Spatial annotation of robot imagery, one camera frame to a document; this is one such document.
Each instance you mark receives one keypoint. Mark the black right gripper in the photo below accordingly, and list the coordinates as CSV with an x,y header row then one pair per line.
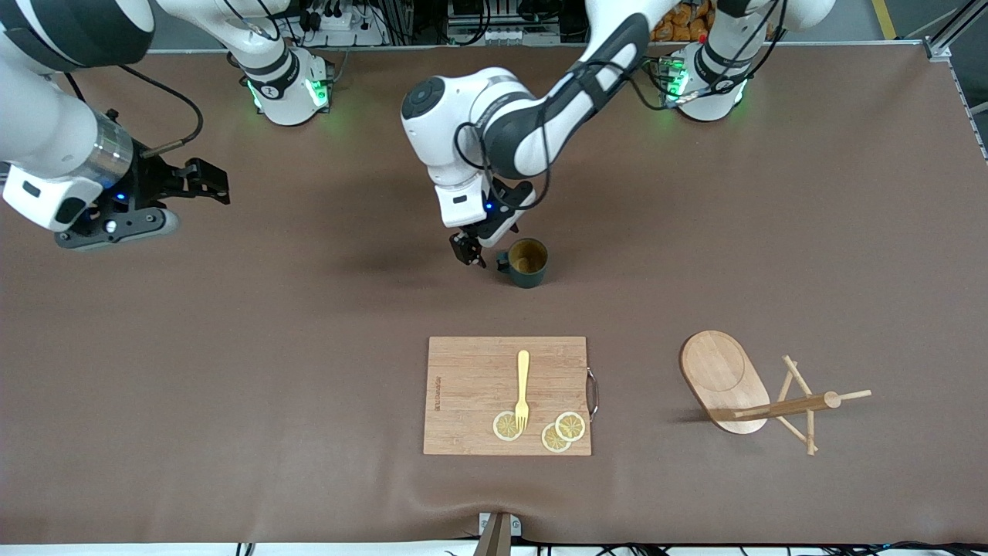
x,y
151,184

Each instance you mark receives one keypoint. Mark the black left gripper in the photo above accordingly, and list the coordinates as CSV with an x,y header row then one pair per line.
x,y
489,225

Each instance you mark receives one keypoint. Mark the dark green cup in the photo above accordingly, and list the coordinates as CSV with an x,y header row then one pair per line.
x,y
532,274

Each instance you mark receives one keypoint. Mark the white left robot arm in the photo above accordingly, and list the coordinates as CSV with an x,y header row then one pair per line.
x,y
463,108

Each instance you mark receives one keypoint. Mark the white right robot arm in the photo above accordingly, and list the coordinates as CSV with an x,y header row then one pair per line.
x,y
46,131

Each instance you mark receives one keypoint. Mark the wooden mug rack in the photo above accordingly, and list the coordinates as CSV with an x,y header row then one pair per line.
x,y
718,371

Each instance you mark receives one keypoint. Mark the brown table mat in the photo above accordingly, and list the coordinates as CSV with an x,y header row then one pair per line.
x,y
494,347

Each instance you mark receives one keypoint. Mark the yellow plastic fork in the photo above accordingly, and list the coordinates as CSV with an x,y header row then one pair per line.
x,y
523,371

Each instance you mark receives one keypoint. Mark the bamboo cutting board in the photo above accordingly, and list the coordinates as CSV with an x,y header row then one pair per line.
x,y
471,386

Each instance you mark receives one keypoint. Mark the dried lemon slice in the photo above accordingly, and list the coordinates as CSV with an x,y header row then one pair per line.
x,y
552,442
503,427
571,425

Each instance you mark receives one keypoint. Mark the white power strip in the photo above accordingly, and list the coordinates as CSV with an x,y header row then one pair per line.
x,y
340,23

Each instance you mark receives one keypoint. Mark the white terminal block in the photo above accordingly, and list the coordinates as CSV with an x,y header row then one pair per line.
x,y
505,33

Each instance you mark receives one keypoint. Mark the orange snack packets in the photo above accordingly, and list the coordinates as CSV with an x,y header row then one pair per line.
x,y
683,23

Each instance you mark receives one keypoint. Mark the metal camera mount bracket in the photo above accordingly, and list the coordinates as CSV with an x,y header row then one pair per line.
x,y
498,537

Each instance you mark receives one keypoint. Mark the aluminium frame post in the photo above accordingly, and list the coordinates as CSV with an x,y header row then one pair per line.
x,y
936,50

